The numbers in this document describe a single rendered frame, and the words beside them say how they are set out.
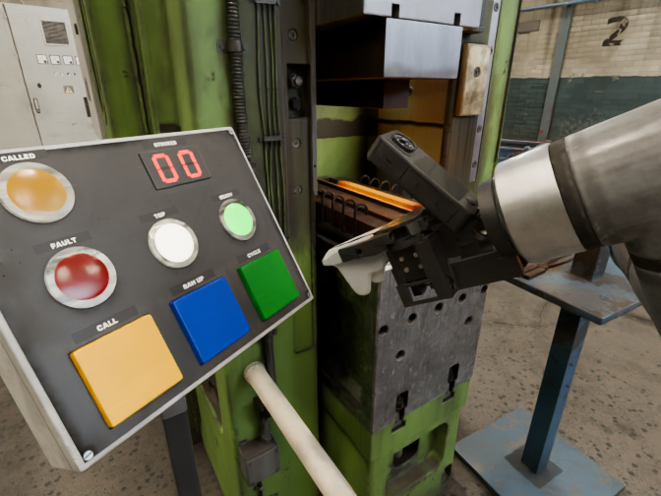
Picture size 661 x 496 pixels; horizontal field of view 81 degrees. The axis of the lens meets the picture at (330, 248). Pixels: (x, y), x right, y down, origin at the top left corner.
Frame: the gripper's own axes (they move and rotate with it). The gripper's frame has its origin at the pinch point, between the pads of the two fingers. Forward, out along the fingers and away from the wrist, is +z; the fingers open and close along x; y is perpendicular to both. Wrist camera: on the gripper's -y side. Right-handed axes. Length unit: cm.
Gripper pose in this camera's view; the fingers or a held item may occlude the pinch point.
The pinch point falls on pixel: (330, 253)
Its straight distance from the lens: 45.8
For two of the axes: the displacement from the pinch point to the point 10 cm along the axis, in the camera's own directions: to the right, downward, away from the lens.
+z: -7.4, 2.7, 6.2
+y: 4.1, 9.1, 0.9
